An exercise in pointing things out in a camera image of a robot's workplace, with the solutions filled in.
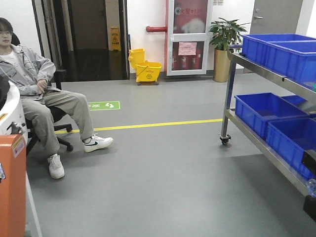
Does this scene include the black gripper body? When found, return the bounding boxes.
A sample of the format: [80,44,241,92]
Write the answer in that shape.
[302,150,316,221]

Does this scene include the blue bin cart lower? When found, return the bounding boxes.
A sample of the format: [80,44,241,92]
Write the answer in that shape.
[235,92,308,140]

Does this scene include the blue bin cart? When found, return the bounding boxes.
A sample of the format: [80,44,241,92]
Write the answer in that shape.
[242,34,316,82]
[235,92,308,140]

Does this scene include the blue bin cart top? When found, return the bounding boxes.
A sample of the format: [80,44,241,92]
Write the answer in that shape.
[242,34,316,82]

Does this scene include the steel trolley cart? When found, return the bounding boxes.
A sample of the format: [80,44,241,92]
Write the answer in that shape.
[220,50,316,196]

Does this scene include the potted green plant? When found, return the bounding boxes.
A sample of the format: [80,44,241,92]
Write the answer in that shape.
[209,17,249,82]

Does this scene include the red fire cabinet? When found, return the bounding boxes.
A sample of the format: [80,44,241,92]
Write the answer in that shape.
[164,0,213,77]

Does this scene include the yellow mop bucket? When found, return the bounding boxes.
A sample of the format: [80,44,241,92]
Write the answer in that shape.
[128,48,162,84]

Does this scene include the yellow wet floor sign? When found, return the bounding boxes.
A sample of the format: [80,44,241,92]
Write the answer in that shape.
[111,26,121,51]

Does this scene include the black office chair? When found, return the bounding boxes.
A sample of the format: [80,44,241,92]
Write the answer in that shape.
[11,33,74,155]

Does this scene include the seated person grey clothes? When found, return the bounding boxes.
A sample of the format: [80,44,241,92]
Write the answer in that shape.
[0,18,113,179]

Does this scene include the orange white machine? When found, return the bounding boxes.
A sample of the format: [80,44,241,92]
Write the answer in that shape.
[0,82,28,237]

